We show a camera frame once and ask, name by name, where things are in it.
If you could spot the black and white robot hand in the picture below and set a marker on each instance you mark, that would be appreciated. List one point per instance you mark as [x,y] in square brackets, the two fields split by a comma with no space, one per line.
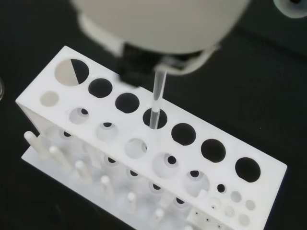
[163,24]

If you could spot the white test tube rack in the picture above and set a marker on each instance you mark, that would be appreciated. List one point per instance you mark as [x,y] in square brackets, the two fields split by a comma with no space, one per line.
[216,191]

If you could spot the black bench cloth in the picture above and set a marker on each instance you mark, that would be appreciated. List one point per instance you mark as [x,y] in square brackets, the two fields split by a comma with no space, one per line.
[263,95]

